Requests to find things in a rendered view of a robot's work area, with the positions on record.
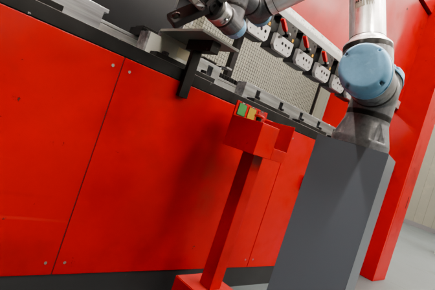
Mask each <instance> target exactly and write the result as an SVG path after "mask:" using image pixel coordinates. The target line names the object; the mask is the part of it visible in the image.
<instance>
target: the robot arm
mask: <svg viewBox="0 0 435 290"><path fill-rule="evenodd" d="M189 1H190V2H191V3H190V4H188V5H186V6H183V7H181V8H178V9H177V10H174V11H172V12H170V13H168V14H167V18H168V21H169V22H170V24H171V25H172V27H173V28H179V27H181V26H183V25H185V24H187V23H190V22H192V21H194V20H196V19H199V18H200V17H203V16H205V17H206V18H207V19H208V20H209V22H211V23H212V24H213V25H214V26H215V27H217V28H218V29H219V30H220V31H221V32H222V33H223V34H224V35H226V36H227V37H229V38H230V39H238V38H240V37H242V35H244V33H245V31H246V28H247V26H246V22H245V20H244V18H243V17H244V16H245V17H246V18H247V19H248V20H249V21H250V22H251V23H252V24H253V25H255V26H257V27H264V26H266V24H268V22H270V20H271V16H273V15H275V14H277V13H279V12H281V11H283V10H285V9H288V8H290V7H292V6H294V5H296V4H298V3H300V2H302V1H305V0H189ZM338 74H339V80H340V83H341V85H342V87H343V88H344V90H345V91H346V92H347V93H348V94H350V96H351V98H350V103H349V105H348V108H347V111H346V114H345V116H344V118H343V119H342V120H341V122H340V123H339V125H338V126H337V127H336V128H335V130H334V132H333V133H332V135H331V138H334V139H338V140H342V141H344V142H349V143H352V144H356V145H359V146H363V147H365V148H370V149H373V150H377V151H381V152H384V153H388V152H389V149H390V143H389V127H390V123H391V120H392V117H393V114H394V111H395V108H396V105H397V101H398V98H399V95H400V92H401V90H402V88H403V86H404V80H405V74H404V72H403V70H402V69H401V68H400V67H396V65H394V43H393V41H392V40H390V39H389V38H387V37H386V0H349V41H348V42H347V43H346V44H345V45H344V46H343V48H342V58H341V59H340V62H339V67H338Z"/></svg>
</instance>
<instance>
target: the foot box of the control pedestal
mask: <svg viewBox="0 0 435 290"><path fill-rule="evenodd" d="M201 276H202V273H199V274H182V275H176V277H175V280H174V283H173V286H172V290H208V289H207V288H206V287H205V286H204V285H202V284H201V283H200V279H201ZM215 290H233V289H232V288H230V287H229V286H228V285H227V284H225V283H224V282H223V281H222V283H221V287H220V289H215Z"/></svg>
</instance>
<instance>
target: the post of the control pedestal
mask: <svg viewBox="0 0 435 290"><path fill-rule="evenodd" d="M262 159H263V157H259V156H257V155H253V154H250V153H247V152H245V151H243V153H242V155H241V159H240V162H239V164H238V168H237V170H236V174H235V177H234V180H233V183H232V186H231V189H230V192H229V196H228V198H227V202H226V204H225V207H224V210H223V213H222V216H221V219H220V222H219V225H218V228H217V231H216V235H215V237H214V240H213V243H212V246H211V249H210V252H209V255H208V258H207V261H206V264H205V268H204V270H203V273H202V276H201V279H200V283H201V284H202V285H204V286H205V287H206V288H207V289H208V290H215V289H220V287H221V283H222V280H223V277H224V274H225V271H226V268H227V265H228V262H229V259H230V255H231V253H232V250H233V247H234V244H235V241H236V238H237V235H238V232H239V229H240V226H241V222H242V220H243V217H244V214H245V211H246V208H247V205H248V202H249V199H250V196H251V193H252V189H253V187H254V184H255V181H256V178H257V175H258V172H259V169H260V165H261V163H262Z"/></svg>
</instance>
